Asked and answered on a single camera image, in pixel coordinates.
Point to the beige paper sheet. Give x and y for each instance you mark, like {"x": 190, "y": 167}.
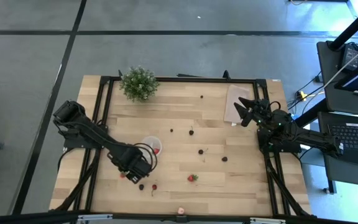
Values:
{"x": 235, "y": 104}

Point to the dark cherry with stem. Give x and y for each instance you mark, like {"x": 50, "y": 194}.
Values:
{"x": 200, "y": 152}
{"x": 191, "y": 132}

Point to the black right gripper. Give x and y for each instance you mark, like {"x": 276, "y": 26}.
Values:
{"x": 263, "y": 112}

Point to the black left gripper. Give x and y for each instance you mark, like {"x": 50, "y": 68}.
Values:
{"x": 138, "y": 169}

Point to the black laptop keyboard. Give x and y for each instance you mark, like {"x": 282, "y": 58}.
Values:
{"x": 356, "y": 137}

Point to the black diagonal beam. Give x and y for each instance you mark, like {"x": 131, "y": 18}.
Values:
{"x": 353, "y": 28}

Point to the black side desk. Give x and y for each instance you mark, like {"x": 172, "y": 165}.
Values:
{"x": 329, "y": 93}

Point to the small pink round object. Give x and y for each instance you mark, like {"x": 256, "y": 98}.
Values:
{"x": 181, "y": 211}

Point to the dark blackberry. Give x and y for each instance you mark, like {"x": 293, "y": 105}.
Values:
{"x": 224, "y": 159}
{"x": 141, "y": 187}

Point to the black aluminium table frame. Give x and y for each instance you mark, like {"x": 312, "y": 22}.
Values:
{"x": 197, "y": 80}

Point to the clear round plastic tupperware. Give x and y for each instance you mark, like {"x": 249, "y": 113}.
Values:
{"x": 153, "y": 140}

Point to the red cherry with stem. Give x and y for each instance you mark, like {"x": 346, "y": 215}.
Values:
{"x": 154, "y": 187}

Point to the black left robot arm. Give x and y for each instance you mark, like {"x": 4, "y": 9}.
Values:
{"x": 104, "y": 141}

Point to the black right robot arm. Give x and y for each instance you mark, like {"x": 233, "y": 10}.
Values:
{"x": 309, "y": 137}

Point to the black power adapter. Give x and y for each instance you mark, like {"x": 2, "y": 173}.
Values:
{"x": 351, "y": 56}

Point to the green potted plant black pot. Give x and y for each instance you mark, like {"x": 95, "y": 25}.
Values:
{"x": 139, "y": 83}

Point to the yellow plug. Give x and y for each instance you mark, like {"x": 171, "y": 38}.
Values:
{"x": 302, "y": 94}

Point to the silver metal bracket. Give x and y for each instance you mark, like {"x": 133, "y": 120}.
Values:
{"x": 93, "y": 217}
{"x": 267, "y": 221}

